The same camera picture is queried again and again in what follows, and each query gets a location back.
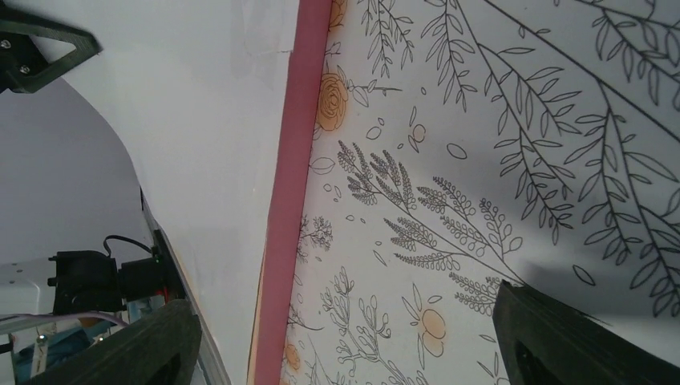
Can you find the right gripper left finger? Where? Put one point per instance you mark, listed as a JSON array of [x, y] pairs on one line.
[[160, 348]]

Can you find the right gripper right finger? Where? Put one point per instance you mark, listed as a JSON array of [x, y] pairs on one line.
[[544, 341]]

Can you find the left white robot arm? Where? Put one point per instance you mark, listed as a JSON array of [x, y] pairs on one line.
[[78, 284]]

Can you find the sunset photo print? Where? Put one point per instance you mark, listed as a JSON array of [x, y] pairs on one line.
[[195, 90]]

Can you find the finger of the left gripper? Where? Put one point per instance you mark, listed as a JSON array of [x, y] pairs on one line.
[[24, 69]]

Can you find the floral table cloth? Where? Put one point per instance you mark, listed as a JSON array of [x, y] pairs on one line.
[[462, 144]]

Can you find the pink photo frame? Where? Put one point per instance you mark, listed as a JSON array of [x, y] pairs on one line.
[[289, 189]]

